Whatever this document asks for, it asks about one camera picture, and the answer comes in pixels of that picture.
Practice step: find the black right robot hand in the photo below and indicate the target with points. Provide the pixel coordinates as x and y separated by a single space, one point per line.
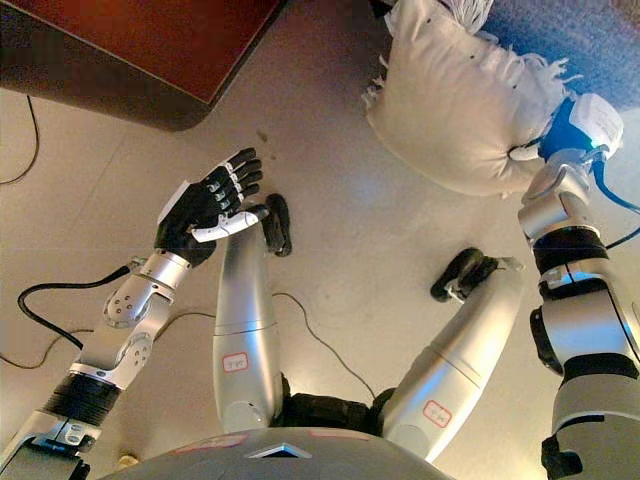
585 125

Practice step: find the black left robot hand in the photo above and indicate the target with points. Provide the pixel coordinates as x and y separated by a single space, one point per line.
200 215

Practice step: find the white fringed pillow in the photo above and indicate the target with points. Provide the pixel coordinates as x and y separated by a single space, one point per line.
450 110

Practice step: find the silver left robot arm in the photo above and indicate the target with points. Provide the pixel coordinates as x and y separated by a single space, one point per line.
125 325

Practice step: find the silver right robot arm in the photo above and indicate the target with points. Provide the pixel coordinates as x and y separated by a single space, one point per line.
585 310

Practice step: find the grey upholstered armchair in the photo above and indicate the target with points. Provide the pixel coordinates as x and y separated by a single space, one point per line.
575 45

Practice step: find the silver left robot leg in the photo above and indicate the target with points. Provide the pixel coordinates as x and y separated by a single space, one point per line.
245 325

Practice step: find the silver robot leg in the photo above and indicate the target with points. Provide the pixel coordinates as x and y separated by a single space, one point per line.
450 360
245 325

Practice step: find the brown wooden cabinet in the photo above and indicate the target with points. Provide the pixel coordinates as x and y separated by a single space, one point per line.
150 45

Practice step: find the black right robot foot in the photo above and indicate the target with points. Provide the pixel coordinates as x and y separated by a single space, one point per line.
462 272

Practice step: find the grey robot torso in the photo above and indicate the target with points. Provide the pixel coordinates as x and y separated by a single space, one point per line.
280 457

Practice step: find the silver right robot leg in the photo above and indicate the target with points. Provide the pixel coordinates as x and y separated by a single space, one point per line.
450 360

